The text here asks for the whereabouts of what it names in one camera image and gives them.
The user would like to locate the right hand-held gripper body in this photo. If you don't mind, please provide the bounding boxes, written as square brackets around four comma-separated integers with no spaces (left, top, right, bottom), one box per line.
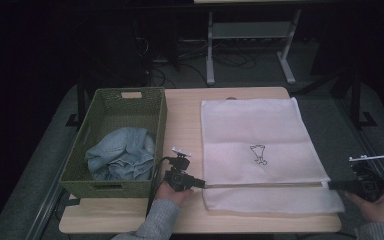
[349,152,384,203]

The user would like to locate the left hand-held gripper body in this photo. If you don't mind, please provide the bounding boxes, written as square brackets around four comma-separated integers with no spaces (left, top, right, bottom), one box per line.
[164,146,195,193]

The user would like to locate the light blue denim jeans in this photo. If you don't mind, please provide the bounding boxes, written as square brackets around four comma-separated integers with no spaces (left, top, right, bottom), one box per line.
[84,126,157,182]

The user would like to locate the green woven basket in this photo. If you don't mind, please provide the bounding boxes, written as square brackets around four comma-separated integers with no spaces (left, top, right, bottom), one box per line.
[59,87,168,199]

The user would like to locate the white mesh laundry bag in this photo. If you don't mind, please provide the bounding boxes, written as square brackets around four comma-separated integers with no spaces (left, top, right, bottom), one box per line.
[200,97,346,215]

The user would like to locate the person's left hand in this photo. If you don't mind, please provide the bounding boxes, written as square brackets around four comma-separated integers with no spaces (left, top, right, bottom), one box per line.
[154,182,193,206]

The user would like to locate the person's right hand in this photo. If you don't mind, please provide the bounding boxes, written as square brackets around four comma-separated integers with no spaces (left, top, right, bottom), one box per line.
[344,192,384,228]

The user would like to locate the black metal stand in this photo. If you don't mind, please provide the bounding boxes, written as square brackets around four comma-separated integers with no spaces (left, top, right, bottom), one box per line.
[65,83,88,128]
[349,68,378,130]

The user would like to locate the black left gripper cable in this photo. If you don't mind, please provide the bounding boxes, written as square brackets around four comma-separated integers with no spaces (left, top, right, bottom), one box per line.
[145,156,175,218]

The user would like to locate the metal floor rail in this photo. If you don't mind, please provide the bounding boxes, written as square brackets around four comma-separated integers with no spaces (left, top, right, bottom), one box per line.
[25,184,68,240]
[334,96,384,214]

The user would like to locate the black floor cable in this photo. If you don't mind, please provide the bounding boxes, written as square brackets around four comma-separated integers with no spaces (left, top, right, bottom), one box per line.
[212,52,258,70]

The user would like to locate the white metal frame desk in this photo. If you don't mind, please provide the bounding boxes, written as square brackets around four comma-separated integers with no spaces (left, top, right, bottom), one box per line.
[193,0,336,86]

